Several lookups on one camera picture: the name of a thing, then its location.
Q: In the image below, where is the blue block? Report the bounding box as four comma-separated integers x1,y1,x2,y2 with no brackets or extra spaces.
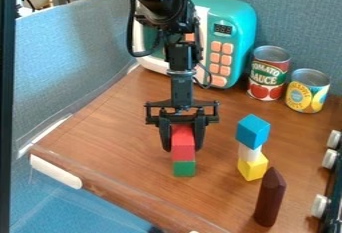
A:
235,113,273,151

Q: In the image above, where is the white block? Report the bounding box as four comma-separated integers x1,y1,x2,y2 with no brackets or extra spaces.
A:
236,142,265,163

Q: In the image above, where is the toy stove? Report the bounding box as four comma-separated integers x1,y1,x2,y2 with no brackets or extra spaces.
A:
309,129,342,233

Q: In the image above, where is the dark brown pointed block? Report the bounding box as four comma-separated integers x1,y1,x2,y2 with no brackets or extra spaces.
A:
252,166,289,228

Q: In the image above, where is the toy microwave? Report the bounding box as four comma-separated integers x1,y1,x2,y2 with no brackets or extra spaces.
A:
130,0,260,90

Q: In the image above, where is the yellow block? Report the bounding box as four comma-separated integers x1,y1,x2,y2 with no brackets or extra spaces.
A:
236,152,270,182

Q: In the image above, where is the yellow can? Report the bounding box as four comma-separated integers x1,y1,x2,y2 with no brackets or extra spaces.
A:
284,67,332,114

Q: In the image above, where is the red tomato sauce can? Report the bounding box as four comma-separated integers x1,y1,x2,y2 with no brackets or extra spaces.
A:
245,45,293,102

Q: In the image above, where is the green block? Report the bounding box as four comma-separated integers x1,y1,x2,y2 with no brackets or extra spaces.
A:
171,160,198,178

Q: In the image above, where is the red block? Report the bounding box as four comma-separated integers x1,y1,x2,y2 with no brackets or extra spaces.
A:
169,123,198,163

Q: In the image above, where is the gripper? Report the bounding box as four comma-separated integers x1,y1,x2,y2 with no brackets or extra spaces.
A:
142,69,222,153

